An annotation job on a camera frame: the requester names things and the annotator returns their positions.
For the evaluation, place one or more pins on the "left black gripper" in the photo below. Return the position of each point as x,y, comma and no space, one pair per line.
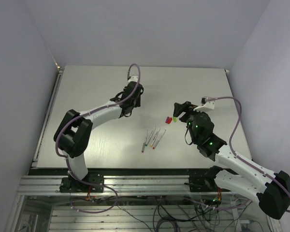
138,105

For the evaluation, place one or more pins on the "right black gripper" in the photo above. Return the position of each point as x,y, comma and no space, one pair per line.
187,107

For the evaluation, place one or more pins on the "purple marker pen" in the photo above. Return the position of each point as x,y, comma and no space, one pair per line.
144,142

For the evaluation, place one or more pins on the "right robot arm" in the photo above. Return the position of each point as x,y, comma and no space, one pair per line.
269,189

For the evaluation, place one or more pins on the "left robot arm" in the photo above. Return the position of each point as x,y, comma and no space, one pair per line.
73,134

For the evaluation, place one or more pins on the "red marker pen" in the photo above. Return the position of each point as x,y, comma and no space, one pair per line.
157,141

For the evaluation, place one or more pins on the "green marker pen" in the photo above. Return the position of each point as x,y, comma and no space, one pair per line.
150,137

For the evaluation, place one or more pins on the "yellow marker pen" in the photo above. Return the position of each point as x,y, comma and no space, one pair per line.
155,137

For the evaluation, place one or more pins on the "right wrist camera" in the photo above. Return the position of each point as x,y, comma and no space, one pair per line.
207,104

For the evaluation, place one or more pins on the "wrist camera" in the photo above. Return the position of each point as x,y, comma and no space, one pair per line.
133,78
207,104

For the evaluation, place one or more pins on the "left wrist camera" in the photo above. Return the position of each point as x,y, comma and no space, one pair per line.
133,78

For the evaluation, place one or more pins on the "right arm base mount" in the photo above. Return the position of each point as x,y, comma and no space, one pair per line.
203,180

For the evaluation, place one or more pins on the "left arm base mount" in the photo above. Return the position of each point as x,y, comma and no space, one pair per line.
71,185

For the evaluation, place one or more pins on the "aluminium frame rail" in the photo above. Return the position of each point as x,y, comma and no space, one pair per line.
124,185

